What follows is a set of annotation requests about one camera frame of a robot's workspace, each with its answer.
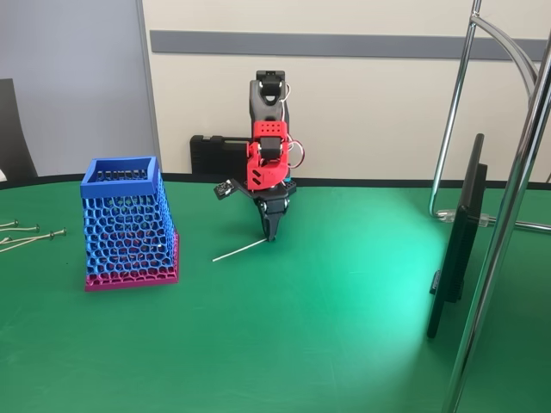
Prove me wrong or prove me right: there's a black led light panel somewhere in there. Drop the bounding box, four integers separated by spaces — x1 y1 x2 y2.
425 133 490 341

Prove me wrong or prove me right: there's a small camera on black bracket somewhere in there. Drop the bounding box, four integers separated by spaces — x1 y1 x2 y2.
212 177 257 201

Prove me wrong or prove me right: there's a black plastic case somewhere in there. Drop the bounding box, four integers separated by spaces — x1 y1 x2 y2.
190 133 251 176

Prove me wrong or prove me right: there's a grey wall rail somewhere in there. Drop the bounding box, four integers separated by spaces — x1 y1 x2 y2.
149 29 551 62

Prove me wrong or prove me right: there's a chrome tube stand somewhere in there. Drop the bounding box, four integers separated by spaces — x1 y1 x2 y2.
428 0 551 413

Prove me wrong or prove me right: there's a clear plastic clip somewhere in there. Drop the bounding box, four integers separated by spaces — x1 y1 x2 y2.
437 208 494 228

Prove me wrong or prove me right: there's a red and white servo cable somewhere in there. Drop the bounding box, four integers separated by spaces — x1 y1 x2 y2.
278 80 308 171

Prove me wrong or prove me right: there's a blue and pink mesh basket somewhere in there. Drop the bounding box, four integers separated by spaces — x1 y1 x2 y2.
79 155 181 293

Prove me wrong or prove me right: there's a green table cloth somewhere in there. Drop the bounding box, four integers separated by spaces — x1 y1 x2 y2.
0 174 551 413

